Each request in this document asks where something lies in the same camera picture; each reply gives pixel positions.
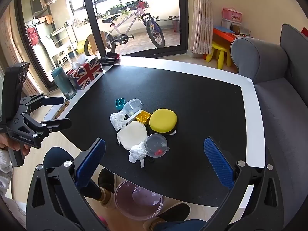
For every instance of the person's left hand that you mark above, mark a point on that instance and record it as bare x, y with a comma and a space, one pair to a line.
25, 150

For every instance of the yellow round case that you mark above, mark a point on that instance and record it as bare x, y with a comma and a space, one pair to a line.
163, 121

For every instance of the clear round plastic capsule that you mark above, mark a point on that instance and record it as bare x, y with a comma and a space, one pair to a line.
156, 145

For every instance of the yellow plastic stool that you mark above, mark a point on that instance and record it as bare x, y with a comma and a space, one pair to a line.
219, 53

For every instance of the pink foam cylinder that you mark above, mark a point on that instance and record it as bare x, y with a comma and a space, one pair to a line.
103, 220

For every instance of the person's left slipper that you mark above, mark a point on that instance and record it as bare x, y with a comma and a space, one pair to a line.
105, 180

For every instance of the red cushion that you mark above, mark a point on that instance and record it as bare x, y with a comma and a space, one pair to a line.
304, 31

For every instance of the white tissue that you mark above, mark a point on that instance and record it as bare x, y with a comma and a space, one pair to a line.
137, 154
118, 121

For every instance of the white rectangular stick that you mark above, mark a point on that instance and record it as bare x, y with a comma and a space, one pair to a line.
133, 118

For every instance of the red children's table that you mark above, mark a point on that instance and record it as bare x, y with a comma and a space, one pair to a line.
225, 35

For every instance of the person's right slipper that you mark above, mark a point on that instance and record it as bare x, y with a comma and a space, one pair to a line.
168, 215

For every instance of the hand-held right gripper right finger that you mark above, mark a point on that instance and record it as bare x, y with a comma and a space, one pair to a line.
219, 163

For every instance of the teal thermos bottle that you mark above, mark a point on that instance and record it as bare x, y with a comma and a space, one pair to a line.
63, 83

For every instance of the person's slipper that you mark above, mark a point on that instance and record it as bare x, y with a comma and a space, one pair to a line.
168, 215
105, 180

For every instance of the grey sofa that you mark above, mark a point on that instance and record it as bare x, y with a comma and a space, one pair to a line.
276, 89

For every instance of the person's left leg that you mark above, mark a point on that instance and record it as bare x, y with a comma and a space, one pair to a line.
55, 158

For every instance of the flag print tissue box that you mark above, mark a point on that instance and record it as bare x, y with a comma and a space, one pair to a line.
85, 73

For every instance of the black gloves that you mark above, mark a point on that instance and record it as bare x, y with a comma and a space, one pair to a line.
109, 59

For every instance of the red hanging bag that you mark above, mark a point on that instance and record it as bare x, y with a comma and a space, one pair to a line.
31, 35

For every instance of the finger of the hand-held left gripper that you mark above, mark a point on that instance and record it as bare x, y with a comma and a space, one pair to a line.
55, 100
61, 124

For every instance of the white fabric pouch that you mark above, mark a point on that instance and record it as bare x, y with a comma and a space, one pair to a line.
132, 136

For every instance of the floral curtain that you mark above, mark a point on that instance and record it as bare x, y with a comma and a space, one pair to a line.
202, 16

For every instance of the potted green plants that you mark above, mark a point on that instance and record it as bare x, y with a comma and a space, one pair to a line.
118, 8

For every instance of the teal toy block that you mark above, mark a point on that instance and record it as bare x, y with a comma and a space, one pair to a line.
120, 102

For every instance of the yellow toy block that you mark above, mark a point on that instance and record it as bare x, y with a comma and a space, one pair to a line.
143, 117

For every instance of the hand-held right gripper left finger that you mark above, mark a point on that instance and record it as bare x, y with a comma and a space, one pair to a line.
92, 158

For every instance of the grey storage box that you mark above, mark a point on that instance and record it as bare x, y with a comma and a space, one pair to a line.
227, 25

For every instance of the clear lidded plastic container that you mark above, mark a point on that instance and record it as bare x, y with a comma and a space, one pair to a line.
132, 105

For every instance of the pink storage box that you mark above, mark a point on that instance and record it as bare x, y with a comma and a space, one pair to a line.
232, 15

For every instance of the pink translucent trash bin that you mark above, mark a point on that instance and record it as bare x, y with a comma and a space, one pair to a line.
138, 199

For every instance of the black glass door frame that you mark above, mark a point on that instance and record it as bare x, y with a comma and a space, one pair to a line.
95, 16

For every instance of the white shoe rack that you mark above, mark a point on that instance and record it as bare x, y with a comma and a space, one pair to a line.
60, 43

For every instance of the white bicycle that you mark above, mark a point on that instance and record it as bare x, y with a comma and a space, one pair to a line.
130, 28

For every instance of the pink balcony bin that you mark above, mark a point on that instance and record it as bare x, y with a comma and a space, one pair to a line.
175, 24

